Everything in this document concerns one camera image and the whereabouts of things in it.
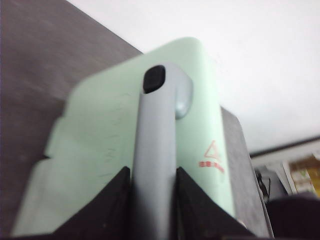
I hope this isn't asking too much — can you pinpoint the grey table cloth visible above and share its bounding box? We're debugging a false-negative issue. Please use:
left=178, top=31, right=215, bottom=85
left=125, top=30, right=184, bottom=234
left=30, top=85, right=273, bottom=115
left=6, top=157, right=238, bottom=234
left=0, top=0, right=139, bottom=240

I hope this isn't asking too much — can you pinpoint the mint green sandwich maker lid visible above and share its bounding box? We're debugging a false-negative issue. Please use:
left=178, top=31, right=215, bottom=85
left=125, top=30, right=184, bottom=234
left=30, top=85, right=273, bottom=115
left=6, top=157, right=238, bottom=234
left=11, top=37, right=236, bottom=237

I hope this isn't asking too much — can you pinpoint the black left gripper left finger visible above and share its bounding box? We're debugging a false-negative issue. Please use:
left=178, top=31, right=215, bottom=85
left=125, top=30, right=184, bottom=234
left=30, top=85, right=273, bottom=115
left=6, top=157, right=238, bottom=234
left=7, top=166, right=130, bottom=240

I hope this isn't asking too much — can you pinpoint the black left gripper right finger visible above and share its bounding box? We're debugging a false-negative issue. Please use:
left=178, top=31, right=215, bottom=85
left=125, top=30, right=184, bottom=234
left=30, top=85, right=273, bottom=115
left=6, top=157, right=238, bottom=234
left=176, top=167, right=253, bottom=240

